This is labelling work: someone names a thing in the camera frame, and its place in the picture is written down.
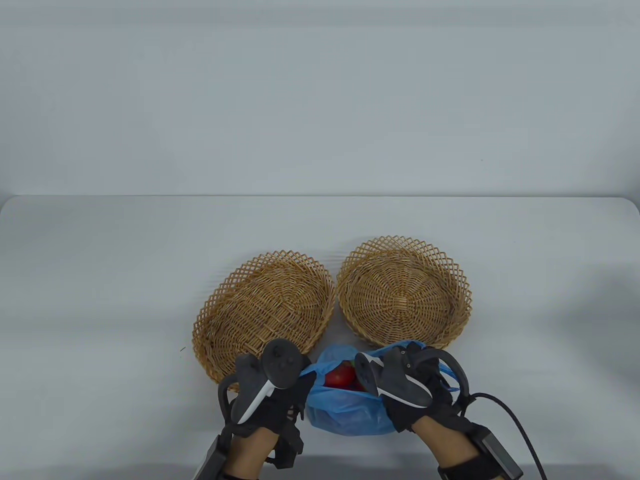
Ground person's right hand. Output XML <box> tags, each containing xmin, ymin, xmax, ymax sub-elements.
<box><xmin>382</xmin><ymin>350</ymin><xmax>471</xmax><ymax>433</ymax></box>

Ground person's left hand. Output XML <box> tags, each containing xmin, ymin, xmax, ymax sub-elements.
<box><xmin>222</xmin><ymin>372</ymin><xmax>317</xmax><ymax>440</ymax></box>

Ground blue plastic bag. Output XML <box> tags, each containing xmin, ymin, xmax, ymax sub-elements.
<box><xmin>299</xmin><ymin>340</ymin><xmax>461</xmax><ymax>437</ymax></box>

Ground red yellow apple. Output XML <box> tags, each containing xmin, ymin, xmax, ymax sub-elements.
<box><xmin>324</xmin><ymin>361</ymin><xmax>358</xmax><ymax>390</ymax></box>

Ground person's left forearm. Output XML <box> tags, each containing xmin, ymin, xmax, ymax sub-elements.
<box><xmin>222</xmin><ymin>429</ymin><xmax>281</xmax><ymax>476</ymax></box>

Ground person's right forearm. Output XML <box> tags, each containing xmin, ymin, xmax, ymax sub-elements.
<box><xmin>412</xmin><ymin>415</ymin><xmax>481</xmax><ymax>468</ymax></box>

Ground black white handheld controller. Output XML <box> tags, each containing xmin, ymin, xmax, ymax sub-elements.
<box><xmin>217</xmin><ymin>338</ymin><xmax>307</xmax><ymax>426</ymax></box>
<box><xmin>354</xmin><ymin>341</ymin><xmax>472</xmax><ymax>416</ymax></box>

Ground oval wicker basket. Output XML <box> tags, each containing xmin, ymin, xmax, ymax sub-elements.
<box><xmin>192</xmin><ymin>248</ymin><xmax>336</xmax><ymax>386</ymax></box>

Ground round wicker basket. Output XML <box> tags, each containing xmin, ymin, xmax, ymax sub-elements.
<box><xmin>336</xmin><ymin>236</ymin><xmax>472</xmax><ymax>351</ymax></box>

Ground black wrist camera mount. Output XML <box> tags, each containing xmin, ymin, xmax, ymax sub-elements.
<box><xmin>272</xmin><ymin>415</ymin><xmax>306</xmax><ymax>471</ymax></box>

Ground dark grey strapped box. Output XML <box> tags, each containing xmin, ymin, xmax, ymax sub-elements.
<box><xmin>192</xmin><ymin>435</ymin><xmax>226</xmax><ymax>480</ymax></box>
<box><xmin>467</xmin><ymin>425</ymin><xmax>525</xmax><ymax>480</ymax></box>

